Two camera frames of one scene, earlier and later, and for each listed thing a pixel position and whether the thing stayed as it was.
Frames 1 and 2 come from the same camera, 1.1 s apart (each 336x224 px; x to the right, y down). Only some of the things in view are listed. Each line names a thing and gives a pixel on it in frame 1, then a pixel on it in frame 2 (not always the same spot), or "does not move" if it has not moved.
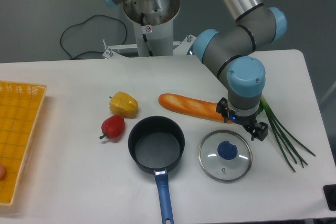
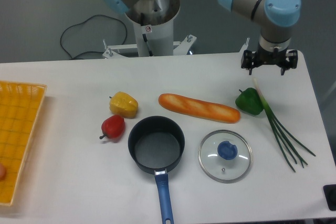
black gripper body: x=249 y=122 -> x=262 y=57
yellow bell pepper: x=123 y=104 does not move
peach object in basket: x=2 y=172 does not move
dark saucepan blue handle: x=156 y=145 does not move
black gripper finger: x=222 y=107 -> x=248 y=60
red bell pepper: x=113 y=127 does not move
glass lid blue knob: x=225 y=156 does not move
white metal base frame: x=180 y=48 does not move
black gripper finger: x=262 y=131 -> x=293 y=57
